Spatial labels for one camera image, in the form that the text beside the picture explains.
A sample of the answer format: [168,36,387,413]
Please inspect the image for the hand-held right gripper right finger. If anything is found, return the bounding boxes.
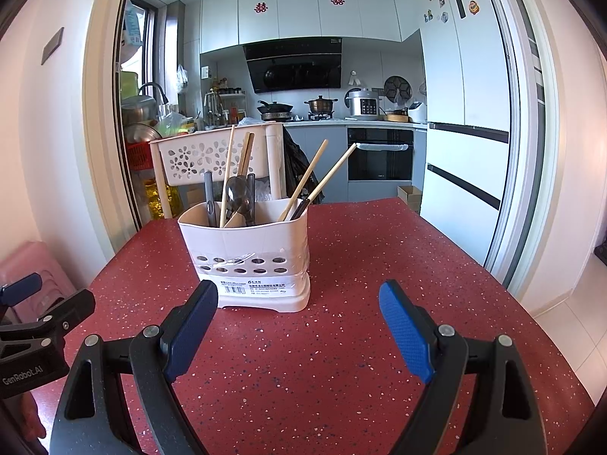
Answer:
[378,281,548,455]

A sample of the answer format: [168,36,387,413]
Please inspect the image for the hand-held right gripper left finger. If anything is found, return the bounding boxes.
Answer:
[50,279,220,455]

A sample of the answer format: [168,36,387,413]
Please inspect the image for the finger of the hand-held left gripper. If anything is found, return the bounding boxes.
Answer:
[0,289,96,347]
[0,272,42,308]

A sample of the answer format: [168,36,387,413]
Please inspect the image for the white plastic utensil holder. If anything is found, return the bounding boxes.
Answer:
[178,201,311,312]

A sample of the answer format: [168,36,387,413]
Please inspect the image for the bamboo chopstick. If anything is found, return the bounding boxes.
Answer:
[303,142,358,209]
[219,124,236,228]
[277,139,329,223]
[236,132,255,177]

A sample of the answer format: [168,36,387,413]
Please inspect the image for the person's left hand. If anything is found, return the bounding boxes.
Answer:
[19,393,47,442]

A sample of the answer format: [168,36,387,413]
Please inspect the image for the pink plastic stool stack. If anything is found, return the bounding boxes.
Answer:
[0,242,79,323]

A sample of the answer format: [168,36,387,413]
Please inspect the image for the open cardboard box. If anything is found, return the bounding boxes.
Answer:
[397,185,423,214]

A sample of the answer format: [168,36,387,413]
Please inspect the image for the yellow oil bottle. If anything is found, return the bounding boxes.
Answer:
[142,177,178,221]

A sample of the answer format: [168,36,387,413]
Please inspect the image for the red plastic crate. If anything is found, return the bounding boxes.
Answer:
[126,141,155,171]

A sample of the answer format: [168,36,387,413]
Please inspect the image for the black built-in oven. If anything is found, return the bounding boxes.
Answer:
[347,127,414,182]

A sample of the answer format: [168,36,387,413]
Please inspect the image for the white floral basket cart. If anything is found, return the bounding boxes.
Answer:
[149,122,285,221]

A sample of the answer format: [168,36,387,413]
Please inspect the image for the grey base cabinet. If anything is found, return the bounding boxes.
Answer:
[283,121,428,204]

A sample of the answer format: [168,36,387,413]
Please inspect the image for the steel pan lid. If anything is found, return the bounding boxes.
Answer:
[124,123,159,145]

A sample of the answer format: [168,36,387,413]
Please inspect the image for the black plastic bag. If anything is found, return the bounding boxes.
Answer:
[283,126,327,206]

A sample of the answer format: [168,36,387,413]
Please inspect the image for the green plastic bag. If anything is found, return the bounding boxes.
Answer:
[156,113,190,136]

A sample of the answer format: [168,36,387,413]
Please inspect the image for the large steel pot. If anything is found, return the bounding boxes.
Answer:
[122,96,157,126]

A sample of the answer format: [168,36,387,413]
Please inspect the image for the glass kettle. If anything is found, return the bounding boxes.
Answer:
[204,90,223,124]

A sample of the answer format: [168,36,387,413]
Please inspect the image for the white spice rack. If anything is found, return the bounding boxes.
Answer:
[219,86,247,124]

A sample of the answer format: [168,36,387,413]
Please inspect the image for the silver rice cooker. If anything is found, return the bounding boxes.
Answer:
[344,86,384,119]

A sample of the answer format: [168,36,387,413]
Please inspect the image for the kitchen faucet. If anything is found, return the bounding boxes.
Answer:
[137,82,169,105]

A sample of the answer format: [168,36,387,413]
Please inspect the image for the black wok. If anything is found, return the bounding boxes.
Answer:
[257,99,294,117]

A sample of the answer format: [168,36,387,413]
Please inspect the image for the steel stockpot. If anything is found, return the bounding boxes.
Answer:
[304,95,338,113]

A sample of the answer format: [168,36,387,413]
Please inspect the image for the black round divided pan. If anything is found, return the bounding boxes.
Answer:
[383,75,411,102]

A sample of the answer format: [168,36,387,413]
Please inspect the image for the white refrigerator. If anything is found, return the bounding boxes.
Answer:
[409,0,515,266]

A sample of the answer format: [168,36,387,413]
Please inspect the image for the black range hood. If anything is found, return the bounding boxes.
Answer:
[243,37,343,94]

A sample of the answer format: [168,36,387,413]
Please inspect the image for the blue white carton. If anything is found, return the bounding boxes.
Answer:
[122,7,143,46]

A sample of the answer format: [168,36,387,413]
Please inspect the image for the white upper kitchen cabinets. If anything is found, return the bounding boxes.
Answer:
[199,0,423,55]

